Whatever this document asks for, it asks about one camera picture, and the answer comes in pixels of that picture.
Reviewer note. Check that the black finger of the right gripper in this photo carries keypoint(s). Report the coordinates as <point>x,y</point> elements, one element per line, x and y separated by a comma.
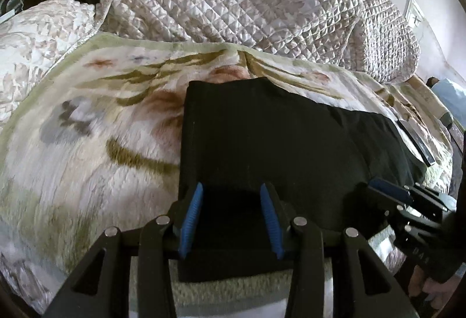
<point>367,201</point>

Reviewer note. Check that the person's hand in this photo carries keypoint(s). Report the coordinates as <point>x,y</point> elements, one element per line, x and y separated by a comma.
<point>439,293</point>

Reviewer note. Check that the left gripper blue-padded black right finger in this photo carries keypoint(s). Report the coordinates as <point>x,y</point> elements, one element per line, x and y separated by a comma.
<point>362,285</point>

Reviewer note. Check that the fleece floral blanket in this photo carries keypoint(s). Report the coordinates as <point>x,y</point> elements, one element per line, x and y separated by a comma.
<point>97,143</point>

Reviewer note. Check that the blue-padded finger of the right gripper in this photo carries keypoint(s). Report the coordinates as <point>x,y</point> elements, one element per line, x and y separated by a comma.
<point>391,188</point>

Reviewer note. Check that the floral white pillow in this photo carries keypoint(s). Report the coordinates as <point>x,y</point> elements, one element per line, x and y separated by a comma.
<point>33,41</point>

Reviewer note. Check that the dark flat remote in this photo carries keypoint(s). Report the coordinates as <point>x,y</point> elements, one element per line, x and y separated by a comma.
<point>418,142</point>

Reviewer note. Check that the white wall picture frame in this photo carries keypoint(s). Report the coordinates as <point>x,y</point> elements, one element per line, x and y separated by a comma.
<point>414,16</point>

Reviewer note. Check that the black pants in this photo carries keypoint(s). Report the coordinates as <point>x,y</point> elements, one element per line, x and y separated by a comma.
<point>239,135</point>

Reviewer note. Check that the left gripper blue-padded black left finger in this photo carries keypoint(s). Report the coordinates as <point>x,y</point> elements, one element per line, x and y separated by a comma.
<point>99,286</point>

